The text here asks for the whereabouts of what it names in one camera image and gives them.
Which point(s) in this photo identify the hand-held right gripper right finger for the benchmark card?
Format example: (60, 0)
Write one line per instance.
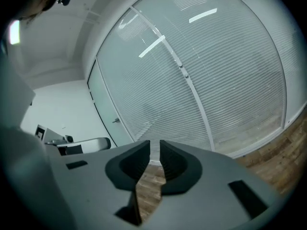
(211, 176)

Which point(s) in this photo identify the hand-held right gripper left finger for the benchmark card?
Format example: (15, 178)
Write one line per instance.
(96, 176)

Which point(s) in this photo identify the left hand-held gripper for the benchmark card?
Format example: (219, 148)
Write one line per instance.
(57, 141)

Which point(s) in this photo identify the frosted glass door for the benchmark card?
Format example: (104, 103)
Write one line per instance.
(105, 99)

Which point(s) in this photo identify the frosted glass panel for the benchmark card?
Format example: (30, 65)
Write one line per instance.
(293, 80)

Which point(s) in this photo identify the white ceiling light panel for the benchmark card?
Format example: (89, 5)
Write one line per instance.
(14, 31)

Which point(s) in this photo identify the white window frame post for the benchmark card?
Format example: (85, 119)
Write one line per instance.
(202, 109)

